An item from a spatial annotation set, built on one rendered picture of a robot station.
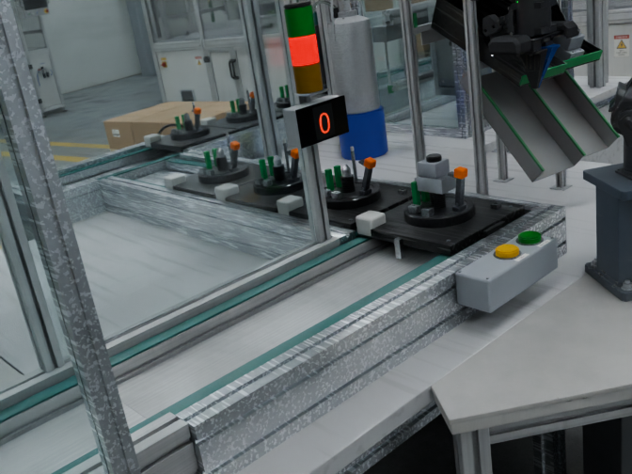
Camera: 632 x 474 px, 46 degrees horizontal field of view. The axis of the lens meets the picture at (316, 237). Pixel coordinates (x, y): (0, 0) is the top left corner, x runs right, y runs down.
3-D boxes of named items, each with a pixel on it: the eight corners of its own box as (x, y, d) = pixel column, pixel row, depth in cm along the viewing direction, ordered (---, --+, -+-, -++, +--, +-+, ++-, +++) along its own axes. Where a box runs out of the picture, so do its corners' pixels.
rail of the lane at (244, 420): (567, 252, 149) (565, 201, 146) (209, 491, 96) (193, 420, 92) (543, 247, 153) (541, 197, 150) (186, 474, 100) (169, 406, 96)
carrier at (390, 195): (426, 197, 166) (420, 144, 162) (351, 233, 152) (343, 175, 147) (350, 185, 184) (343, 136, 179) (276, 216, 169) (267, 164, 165)
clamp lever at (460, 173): (466, 204, 144) (468, 167, 140) (460, 208, 142) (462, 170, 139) (451, 199, 146) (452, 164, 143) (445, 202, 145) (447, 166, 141)
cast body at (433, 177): (456, 188, 146) (453, 153, 143) (442, 195, 143) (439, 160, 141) (423, 182, 152) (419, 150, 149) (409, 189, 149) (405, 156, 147)
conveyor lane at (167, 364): (527, 255, 151) (524, 209, 148) (183, 472, 101) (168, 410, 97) (418, 232, 172) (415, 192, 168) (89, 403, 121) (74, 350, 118)
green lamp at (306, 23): (321, 32, 132) (317, 4, 130) (300, 37, 129) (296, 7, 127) (303, 33, 135) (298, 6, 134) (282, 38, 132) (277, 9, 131)
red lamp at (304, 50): (324, 60, 134) (321, 33, 132) (305, 66, 131) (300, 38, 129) (307, 60, 137) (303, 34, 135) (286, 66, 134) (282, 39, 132)
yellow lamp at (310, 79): (328, 87, 135) (325, 61, 134) (308, 94, 132) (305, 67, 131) (310, 87, 139) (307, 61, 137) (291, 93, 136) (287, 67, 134)
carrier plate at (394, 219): (525, 213, 148) (525, 204, 147) (450, 256, 133) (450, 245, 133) (431, 198, 165) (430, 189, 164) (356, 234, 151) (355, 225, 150)
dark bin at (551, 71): (563, 73, 154) (575, 41, 149) (519, 86, 148) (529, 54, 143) (473, 18, 171) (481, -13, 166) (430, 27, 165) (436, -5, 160)
